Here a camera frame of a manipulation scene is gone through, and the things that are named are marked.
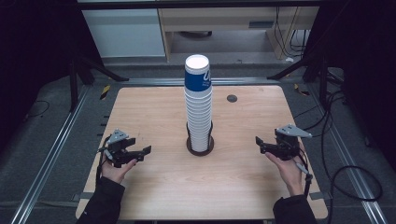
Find dark wooden cup holder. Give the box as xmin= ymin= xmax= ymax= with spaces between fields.
xmin=185 ymin=120 xmax=216 ymax=157

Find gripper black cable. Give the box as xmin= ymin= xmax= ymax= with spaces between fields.
xmin=293 ymin=147 xmax=314 ymax=198
xmin=95 ymin=136 xmax=115 ymax=188

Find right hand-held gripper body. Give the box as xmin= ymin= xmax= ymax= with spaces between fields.
xmin=274 ymin=123 xmax=313 ymax=161

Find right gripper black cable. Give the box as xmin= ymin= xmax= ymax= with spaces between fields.
xmin=293 ymin=147 xmax=314 ymax=198

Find thin black floor cable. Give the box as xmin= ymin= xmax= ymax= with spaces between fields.
xmin=22 ymin=99 xmax=51 ymax=122

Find aluminium floor rail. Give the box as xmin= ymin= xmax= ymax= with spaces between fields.
xmin=306 ymin=83 xmax=389 ymax=224
xmin=9 ymin=84 xmax=92 ymax=224

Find person's right hand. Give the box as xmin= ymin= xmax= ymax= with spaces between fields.
xmin=264 ymin=151 xmax=308 ymax=197

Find stack of white paper cups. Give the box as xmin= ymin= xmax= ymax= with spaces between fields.
xmin=184 ymin=92 xmax=214 ymax=153

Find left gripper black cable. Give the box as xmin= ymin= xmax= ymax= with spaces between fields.
xmin=95 ymin=136 xmax=115 ymax=188

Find black looped floor cable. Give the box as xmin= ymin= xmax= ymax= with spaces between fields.
xmin=293 ymin=89 xmax=384 ymax=224

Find black metal stand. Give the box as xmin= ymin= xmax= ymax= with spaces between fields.
xmin=68 ymin=54 xmax=131 ymax=113
xmin=266 ymin=50 xmax=346 ymax=108

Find black cables under desk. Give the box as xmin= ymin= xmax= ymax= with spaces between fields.
xmin=274 ymin=6 xmax=310 ymax=61

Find dark curtain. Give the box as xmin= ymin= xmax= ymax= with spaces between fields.
xmin=303 ymin=0 xmax=396 ymax=172
xmin=0 ymin=0 xmax=105 ymax=155

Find person's left hand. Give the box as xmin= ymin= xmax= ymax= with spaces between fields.
xmin=101 ymin=158 xmax=138 ymax=185

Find blue and white paper cup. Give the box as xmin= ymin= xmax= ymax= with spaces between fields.
xmin=184 ymin=54 xmax=214 ymax=100

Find white cabinet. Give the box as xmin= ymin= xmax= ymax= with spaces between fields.
xmin=81 ymin=8 xmax=166 ymax=59

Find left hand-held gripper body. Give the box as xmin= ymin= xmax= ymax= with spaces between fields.
xmin=104 ymin=128 xmax=135 ymax=169

